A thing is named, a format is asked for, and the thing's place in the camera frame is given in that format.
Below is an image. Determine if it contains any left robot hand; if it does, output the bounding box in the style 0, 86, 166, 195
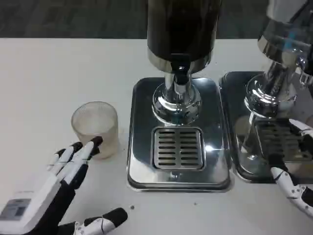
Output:
0, 136, 129, 235

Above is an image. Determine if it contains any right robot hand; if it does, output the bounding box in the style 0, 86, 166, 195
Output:
268, 119, 313, 222

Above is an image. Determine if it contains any clear ribbed glass cup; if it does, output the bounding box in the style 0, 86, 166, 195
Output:
71, 101, 119, 161

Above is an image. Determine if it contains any steel drip grid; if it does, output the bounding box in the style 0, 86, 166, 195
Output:
153, 127, 205, 170
254, 118, 313, 162

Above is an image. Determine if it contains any steel drip tray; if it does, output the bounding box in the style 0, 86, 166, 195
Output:
126, 77, 232, 193
218, 70, 313, 184

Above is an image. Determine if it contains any chrome dispenser tap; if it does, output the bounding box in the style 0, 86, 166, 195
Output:
297, 57, 313, 86

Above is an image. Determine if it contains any clear drink dispenser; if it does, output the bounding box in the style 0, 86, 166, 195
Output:
244, 0, 313, 118

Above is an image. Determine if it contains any black dispenser tap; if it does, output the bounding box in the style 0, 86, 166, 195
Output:
170, 53, 191, 85

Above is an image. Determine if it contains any dark drink dispenser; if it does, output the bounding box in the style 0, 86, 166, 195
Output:
146, 0, 223, 124

